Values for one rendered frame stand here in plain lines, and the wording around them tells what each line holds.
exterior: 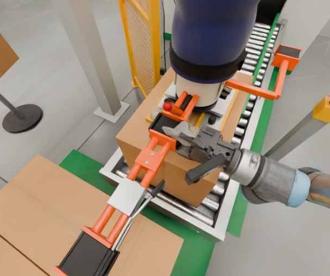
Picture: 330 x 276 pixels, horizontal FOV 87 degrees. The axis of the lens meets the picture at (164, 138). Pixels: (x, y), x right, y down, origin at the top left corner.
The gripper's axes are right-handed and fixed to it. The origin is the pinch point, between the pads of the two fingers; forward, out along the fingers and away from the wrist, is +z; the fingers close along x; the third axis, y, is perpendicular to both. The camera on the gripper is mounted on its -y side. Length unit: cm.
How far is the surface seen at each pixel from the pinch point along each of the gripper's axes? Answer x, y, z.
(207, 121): -10.6, 20.0, -7.9
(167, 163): -14.2, -1.3, -1.7
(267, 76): -50, 116, -32
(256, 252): -107, 3, -74
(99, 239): 3.0, -28.4, -0.4
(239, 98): -13.2, 40.7, -15.9
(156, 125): 1.7, 1.7, 3.5
